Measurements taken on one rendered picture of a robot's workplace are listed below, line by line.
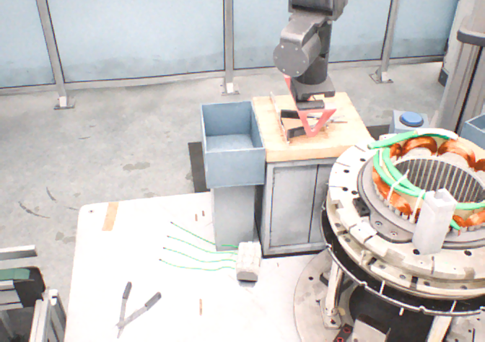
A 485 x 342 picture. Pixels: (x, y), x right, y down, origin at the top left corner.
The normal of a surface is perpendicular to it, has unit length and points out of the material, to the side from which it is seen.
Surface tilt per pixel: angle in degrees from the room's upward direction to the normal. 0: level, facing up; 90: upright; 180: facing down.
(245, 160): 90
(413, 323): 0
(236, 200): 90
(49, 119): 0
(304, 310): 0
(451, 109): 90
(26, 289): 90
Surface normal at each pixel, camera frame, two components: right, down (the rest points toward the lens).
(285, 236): 0.12, 0.61
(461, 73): -0.47, 0.54
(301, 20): -0.07, -0.72
